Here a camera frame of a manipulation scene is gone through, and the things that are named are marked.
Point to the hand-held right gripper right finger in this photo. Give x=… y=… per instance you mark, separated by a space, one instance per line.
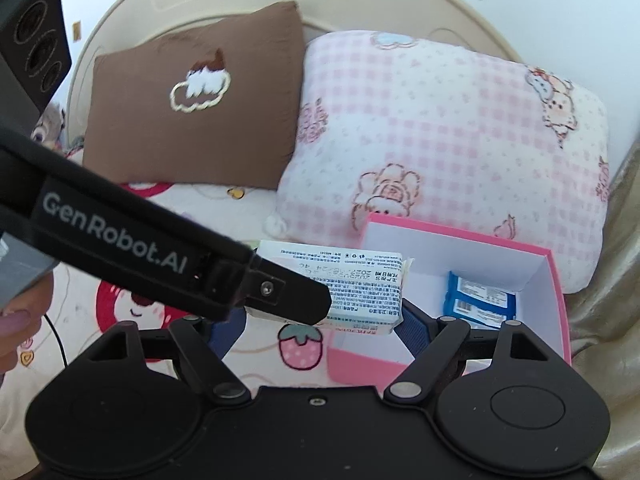
x=415 y=335

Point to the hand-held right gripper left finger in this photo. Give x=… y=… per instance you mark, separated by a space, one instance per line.
x=227 y=335

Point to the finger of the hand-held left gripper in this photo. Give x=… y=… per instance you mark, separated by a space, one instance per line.
x=295 y=295

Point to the blue wet wipes packet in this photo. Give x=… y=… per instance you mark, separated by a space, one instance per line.
x=475 y=315
x=482 y=287

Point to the white wipes packet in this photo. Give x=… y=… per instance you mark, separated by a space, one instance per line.
x=360 y=280

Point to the pink cardboard box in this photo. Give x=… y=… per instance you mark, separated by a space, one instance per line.
x=500 y=260

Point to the person's left hand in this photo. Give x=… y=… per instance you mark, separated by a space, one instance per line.
x=15 y=332

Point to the bear print blanket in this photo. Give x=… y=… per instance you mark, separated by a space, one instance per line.
x=295 y=355

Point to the brown pillow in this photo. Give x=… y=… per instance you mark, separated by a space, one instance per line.
x=200 y=135

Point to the grey plush toy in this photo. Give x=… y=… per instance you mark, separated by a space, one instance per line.
x=50 y=122

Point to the pink checkered pillow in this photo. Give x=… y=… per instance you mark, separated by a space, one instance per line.
x=440 y=135

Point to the beige satin bedsheet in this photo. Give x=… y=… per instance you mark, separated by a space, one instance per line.
x=615 y=310

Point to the cream bed headboard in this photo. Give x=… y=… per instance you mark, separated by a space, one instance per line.
x=350 y=0

